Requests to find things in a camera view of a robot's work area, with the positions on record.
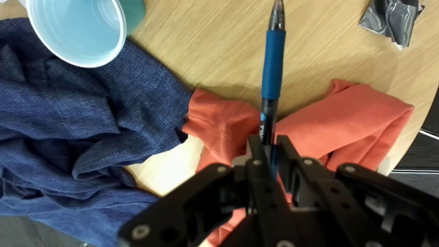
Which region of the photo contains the grey crumpled wrapper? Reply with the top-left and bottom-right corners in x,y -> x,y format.
358,0 -> 427,49

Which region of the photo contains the orange cloth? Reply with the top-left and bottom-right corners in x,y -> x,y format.
181,79 -> 416,247

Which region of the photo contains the blue pen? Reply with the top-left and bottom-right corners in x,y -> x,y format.
258,0 -> 288,179

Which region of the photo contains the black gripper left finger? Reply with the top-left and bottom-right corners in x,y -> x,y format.
118,134 -> 303,247

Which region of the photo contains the dark blue cloth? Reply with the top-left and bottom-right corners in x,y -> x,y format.
0,18 -> 193,247

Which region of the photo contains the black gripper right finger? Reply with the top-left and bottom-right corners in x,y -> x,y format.
276,134 -> 439,247

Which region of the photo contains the blue plastic cup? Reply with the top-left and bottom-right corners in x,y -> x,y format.
19,0 -> 148,70

